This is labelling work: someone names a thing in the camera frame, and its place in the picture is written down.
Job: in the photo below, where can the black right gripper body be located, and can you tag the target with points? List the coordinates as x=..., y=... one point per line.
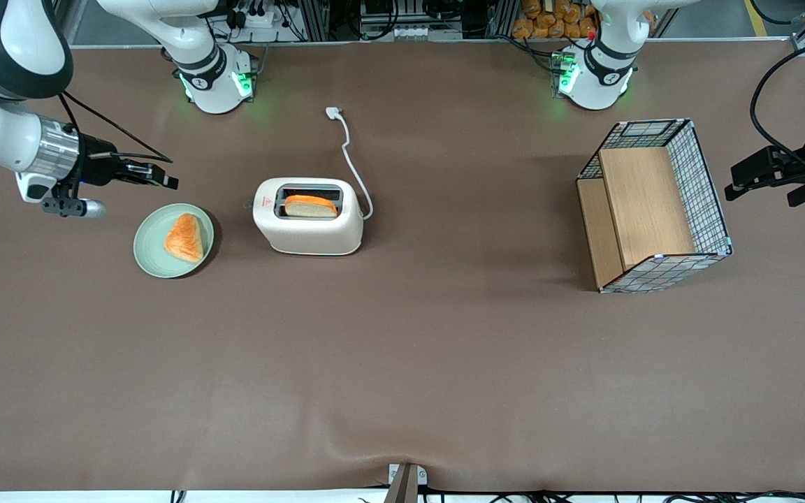
x=97, y=168

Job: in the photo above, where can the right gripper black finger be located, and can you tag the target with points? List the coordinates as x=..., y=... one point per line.
x=144, y=168
x=161, y=182

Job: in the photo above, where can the white toaster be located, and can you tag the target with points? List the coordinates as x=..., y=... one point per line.
x=312, y=234

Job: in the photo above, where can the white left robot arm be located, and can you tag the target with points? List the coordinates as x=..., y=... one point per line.
x=595, y=87

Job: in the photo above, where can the pale green plate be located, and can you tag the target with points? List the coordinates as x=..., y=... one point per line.
x=149, y=244

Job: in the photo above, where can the triangular orange pastry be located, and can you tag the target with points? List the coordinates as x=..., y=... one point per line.
x=186, y=241

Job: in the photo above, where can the wooden step shelf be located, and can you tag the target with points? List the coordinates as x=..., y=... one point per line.
x=643, y=202

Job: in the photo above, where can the bread slice with orange crust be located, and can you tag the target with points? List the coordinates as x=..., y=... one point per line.
x=310, y=207

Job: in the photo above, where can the white power strip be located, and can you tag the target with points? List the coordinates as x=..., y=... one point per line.
x=409, y=33
x=263, y=18

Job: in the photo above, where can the bag of orange buns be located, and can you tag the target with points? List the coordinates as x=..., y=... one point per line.
x=549, y=21

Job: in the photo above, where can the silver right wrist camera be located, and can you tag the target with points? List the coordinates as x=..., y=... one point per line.
x=91, y=209

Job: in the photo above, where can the aluminium frame rack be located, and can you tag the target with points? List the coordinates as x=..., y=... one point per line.
x=312, y=17

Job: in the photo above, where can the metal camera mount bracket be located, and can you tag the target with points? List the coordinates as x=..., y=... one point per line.
x=406, y=485

